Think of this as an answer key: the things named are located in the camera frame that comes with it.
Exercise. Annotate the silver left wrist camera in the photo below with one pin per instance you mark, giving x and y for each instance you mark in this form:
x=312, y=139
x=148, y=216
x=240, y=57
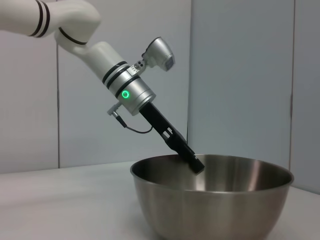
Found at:
x=160, y=53

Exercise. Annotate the stainless steel mixing bowl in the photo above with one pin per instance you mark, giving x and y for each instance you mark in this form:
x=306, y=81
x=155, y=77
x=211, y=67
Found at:
x=212, y=205

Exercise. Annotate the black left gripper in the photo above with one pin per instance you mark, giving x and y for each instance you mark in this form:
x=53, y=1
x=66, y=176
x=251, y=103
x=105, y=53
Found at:
x=158, y=122

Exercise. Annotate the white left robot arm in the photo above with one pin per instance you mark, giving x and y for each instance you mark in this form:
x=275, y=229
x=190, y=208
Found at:
x=105, y=60

